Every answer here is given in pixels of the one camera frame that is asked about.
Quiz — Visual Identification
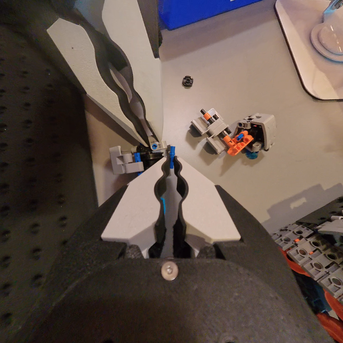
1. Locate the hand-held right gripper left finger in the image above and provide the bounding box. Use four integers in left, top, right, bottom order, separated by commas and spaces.
101, 156, 169, 258

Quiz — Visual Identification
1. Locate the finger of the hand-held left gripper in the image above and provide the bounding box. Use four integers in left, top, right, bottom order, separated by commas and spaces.
46, 18, 150, 147
102, 0, 164, 143

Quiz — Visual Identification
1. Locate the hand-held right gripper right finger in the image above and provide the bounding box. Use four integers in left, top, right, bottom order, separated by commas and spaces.
174, 156, 242, 258

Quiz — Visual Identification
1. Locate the grey curved panel brick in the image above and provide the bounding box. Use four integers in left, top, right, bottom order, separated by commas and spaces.
109, 146, 145, 175

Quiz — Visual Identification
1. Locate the blue plastic bin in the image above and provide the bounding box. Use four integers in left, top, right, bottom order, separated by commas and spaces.
158, 0, 264, 30

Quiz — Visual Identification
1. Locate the grey orange brick assembly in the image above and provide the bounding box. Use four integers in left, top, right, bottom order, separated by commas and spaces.
190, 108, 277, 160

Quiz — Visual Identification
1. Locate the grey orange tracked toy robot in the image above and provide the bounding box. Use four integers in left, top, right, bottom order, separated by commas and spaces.
271, 197, 343, 343

